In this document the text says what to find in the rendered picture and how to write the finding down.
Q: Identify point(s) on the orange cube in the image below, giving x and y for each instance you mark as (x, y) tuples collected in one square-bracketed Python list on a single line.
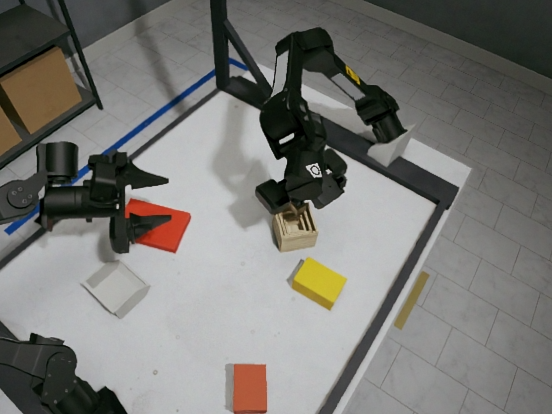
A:
[(250, 389)]

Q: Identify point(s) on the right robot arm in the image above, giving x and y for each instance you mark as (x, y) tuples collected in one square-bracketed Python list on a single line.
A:
[(49, 360)]

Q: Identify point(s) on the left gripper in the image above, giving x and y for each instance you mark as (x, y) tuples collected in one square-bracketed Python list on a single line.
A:
[(272, 194)]

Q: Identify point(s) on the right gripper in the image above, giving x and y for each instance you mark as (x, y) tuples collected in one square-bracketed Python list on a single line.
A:
[(122, 228)]

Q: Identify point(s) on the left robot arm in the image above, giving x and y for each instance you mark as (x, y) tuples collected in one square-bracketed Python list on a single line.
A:
[(285, 112)]

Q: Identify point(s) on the white open tray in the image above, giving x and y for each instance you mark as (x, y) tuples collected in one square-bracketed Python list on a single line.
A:
[(114, 282)]

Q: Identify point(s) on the red flat rectangular block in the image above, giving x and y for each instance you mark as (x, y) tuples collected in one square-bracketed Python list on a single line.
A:
[(166, 237)]

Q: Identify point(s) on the yellow rectangular block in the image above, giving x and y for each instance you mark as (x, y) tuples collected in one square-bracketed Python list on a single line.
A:
[(318, 283)]

